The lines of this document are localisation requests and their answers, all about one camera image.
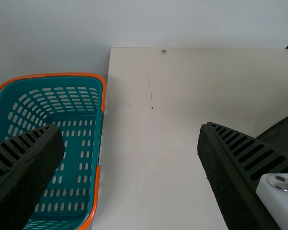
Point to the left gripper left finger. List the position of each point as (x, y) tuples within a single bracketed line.
[(26, 167)]

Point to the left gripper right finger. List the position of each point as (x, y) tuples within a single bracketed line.
[(232, 172)]

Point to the teal shopping basket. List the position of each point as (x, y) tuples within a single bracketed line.
[(74, 107)]

